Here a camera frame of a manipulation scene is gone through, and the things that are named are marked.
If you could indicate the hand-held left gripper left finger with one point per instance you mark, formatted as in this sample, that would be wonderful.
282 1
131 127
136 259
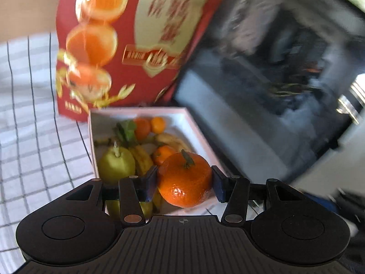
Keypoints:
151 184

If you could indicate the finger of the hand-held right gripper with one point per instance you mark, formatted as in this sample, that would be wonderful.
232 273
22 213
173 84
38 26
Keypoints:
316 201

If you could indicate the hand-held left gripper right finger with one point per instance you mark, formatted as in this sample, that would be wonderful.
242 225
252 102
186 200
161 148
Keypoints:
218 184

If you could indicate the small yellow banana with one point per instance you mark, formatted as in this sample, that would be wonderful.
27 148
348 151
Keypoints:
141 159

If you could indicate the mandarin orange with stem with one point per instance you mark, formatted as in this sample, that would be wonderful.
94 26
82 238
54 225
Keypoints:
185 182

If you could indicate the green pear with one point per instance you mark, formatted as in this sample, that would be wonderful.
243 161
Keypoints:
117 162

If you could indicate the yellow-green lemon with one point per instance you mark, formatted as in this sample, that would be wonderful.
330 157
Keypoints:
114 209

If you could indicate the large spotted banana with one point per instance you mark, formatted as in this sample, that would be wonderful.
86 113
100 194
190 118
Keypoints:
171 141

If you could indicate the mandarin orange with pointed leaves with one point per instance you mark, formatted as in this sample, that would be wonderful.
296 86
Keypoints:
142 128

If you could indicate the small mandarin orange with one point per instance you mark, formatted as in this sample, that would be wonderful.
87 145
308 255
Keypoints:
158 124

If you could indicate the pink cardboard box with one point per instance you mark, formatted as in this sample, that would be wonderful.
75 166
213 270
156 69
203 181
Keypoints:
182 120

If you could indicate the silver metal fitting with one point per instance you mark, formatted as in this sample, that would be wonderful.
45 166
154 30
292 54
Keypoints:
349 104

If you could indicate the red snack bag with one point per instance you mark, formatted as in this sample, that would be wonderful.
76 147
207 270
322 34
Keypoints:
142 62

